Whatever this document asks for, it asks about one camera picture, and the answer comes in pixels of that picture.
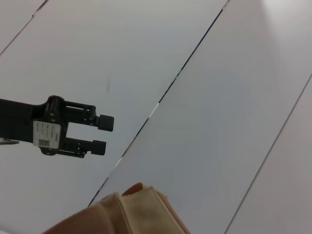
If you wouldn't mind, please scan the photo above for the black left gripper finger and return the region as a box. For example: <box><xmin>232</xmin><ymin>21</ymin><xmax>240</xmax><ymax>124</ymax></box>
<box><xmin>58</xmin><ymin>136</ymin><xmax>107</xmax><ymax>159</ymax></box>
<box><xmin>63</xmin><ymin>99</ymin><xmax>115</xmax><ymax>133</ymax></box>

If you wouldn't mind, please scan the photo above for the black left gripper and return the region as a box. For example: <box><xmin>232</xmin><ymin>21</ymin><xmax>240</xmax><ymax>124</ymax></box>
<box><xmin>0</xmin><ymin>95</ymin><xmax>68</xmax><ymax>156</ymax></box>

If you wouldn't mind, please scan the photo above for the khaki canvas food bag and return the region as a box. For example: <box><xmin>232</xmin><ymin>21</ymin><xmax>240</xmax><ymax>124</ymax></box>
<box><xmin>41</xmin><ymin>182</ymin><xmax>192</xmax><ymax>234</ymax></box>

